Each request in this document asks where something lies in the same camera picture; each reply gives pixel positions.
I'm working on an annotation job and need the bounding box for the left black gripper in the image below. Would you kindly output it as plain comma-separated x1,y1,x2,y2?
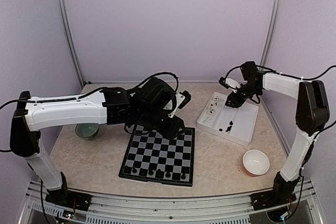
135,108,186,140

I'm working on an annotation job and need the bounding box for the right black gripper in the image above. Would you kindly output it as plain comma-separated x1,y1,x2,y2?
226,82,262,108

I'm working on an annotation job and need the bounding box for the black grey chessboard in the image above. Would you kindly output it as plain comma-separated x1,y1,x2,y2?
119,125,195,187

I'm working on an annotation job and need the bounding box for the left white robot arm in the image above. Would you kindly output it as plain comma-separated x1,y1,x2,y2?
9,73,191,206

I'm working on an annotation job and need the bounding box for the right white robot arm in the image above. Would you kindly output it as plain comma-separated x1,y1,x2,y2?
219,61,334,205

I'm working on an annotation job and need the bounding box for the black chess pieces pile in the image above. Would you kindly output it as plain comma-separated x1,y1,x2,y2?
218,121,234,132

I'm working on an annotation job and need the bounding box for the white chess pieces pile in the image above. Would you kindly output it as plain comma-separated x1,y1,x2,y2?
206,95,224,116

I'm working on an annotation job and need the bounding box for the white plastic piece tray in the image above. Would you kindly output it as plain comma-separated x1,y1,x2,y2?
196,92,259,146

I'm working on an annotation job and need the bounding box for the white orange bowl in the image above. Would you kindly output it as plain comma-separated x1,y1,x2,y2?
242,150,270,177

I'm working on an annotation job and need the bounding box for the green glass bowl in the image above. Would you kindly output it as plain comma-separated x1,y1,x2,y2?
75,123,100,140

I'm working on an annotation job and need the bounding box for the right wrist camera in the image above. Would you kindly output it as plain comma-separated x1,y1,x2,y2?
218,77,241,90

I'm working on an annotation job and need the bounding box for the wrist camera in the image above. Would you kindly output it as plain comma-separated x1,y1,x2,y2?
218,77,241,90
164,90,191,118

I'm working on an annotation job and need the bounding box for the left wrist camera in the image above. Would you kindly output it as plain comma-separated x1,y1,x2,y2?
164,90,191,118

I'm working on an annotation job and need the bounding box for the aluminium front rail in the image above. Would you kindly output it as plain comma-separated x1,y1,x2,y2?
18,180,324,223

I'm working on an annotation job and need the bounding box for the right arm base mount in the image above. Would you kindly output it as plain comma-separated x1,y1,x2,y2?
250,190,297,211

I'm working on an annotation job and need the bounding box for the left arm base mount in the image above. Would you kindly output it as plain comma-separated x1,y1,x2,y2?
46,191,92,211

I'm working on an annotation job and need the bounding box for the right aluminium frame post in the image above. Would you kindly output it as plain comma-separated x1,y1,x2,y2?
260,0,281,67

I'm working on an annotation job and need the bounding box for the aluminium frame post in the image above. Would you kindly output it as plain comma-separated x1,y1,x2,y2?
260,0,281,67
57,0,85,88

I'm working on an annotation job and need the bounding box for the left aluminium frame post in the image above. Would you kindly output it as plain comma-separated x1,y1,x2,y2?
57,0,85,88

